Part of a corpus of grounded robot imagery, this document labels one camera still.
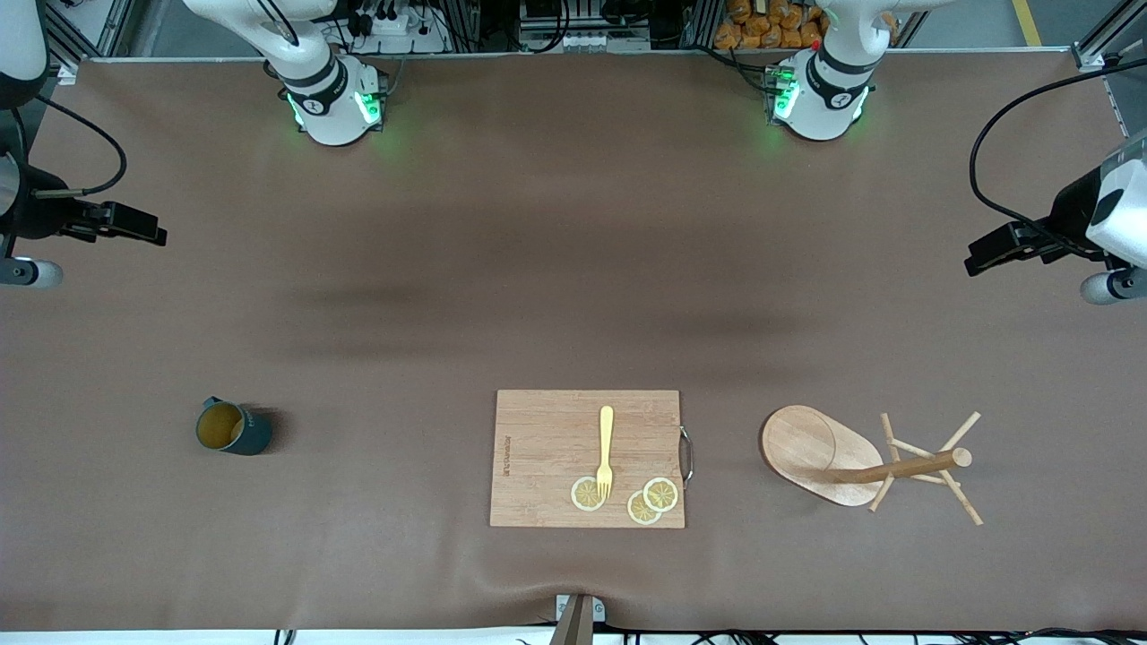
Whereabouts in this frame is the teal cup with yellow inside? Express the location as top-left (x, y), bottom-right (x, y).
top-left (196, 396), bottom-right (273, 457)

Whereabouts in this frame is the wooden mug rack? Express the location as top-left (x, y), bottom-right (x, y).
top-left (761, 404), bottom-right (985, 527)

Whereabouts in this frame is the bag of orange items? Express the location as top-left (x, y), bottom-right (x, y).
top-left (714, 0), bottom-right (830, 51)

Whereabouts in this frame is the white power strip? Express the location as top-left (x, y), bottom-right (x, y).
top-left (520, 25), bottom-right (651, 53)
top-left (354, 7), bottom-right (451, 55)

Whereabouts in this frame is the brown table mat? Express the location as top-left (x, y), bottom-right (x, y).
top-left (0, 49), bottom-right (1147, 632)

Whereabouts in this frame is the yellow plastic fork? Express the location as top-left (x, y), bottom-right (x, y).
top-left (596, 405), bottom-right (616, 501)

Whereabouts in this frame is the wooden cutting board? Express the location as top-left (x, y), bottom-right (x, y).
top-left (489, 389), bottom-right (695, 529)

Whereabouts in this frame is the black cable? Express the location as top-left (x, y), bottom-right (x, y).
top-left (969, 58), bottom-right (1147, 236)
top-left (9, 90), bottom-right (128, 200)

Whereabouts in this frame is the aluminium frame profile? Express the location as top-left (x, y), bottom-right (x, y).
top-left (43, 0), bottom-right (135, 85)
top-left (1071, 0), bottom-right (1147, 73)

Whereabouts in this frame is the camera mounting post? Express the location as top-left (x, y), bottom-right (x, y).
top-left (548, 593), bottom-right (607, 645)

